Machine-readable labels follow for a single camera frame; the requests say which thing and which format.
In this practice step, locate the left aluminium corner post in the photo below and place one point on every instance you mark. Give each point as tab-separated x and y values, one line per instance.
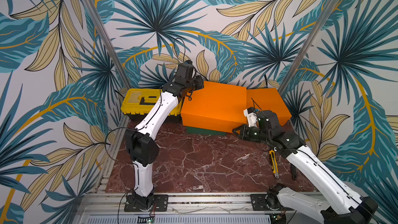
99	26

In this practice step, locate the yellow black toolbox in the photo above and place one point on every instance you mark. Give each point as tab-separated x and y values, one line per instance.
151	104

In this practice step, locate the red pipe wrench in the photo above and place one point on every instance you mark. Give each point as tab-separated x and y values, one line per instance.
293	172

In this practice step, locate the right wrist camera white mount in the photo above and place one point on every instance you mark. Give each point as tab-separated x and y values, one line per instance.
251	116

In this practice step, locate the right aluminium corner post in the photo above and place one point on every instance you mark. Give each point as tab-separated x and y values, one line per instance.
324	15

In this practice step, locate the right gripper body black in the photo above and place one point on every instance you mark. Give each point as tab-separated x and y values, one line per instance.
249	132

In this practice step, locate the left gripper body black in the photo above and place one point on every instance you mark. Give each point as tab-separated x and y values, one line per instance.
195	83

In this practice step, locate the yellow utility knife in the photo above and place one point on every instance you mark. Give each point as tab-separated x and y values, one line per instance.
274	164

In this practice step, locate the front aluminium rail frame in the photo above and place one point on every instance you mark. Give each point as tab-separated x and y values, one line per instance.
185	204

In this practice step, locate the aluminium corner post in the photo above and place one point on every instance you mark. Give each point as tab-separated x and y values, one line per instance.
99	26
324	15

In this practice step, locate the green shoebox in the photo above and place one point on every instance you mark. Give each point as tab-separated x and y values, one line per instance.
199	131

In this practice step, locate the large orange shoebox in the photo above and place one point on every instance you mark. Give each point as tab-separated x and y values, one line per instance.
217	107

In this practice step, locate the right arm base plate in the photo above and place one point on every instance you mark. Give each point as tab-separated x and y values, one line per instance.
265	202

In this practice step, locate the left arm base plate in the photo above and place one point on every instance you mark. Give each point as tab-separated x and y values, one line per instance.
136	203

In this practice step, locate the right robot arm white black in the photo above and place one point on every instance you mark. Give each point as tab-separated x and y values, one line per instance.
342	205

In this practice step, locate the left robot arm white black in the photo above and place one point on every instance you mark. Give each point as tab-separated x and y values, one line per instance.
140	141

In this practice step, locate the white slotted cable duct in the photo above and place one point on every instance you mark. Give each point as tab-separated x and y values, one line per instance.
180	219

